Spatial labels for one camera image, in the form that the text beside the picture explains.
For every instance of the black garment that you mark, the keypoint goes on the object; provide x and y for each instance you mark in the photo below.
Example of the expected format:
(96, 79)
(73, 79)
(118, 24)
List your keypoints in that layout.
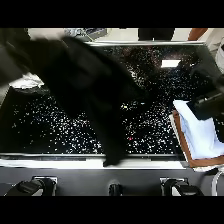
(83, 83)

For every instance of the white garment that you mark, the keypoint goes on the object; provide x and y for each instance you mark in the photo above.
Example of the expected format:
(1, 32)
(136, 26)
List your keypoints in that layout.
(27, 82)

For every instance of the light blue garment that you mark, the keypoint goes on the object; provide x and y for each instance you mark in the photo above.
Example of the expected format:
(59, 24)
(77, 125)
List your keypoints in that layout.
(200, 133)

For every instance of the person's forearm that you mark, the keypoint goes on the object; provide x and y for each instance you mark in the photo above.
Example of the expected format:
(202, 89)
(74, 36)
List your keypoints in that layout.
(197, 33)

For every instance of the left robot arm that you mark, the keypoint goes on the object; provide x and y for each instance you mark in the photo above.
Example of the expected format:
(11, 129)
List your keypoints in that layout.
(30, 187)

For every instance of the person's legs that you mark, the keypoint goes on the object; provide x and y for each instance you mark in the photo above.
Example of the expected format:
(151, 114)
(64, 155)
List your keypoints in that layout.
(156, 33)

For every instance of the brown garment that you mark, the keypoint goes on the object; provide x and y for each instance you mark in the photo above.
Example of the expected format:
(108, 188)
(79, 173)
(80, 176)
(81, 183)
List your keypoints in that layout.
(182, 140)

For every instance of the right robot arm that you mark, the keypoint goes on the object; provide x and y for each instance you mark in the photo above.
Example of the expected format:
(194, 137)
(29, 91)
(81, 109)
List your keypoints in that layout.
(207, 107)

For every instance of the silver frame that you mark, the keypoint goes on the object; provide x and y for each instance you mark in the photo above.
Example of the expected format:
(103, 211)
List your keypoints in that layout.
(66, 163)

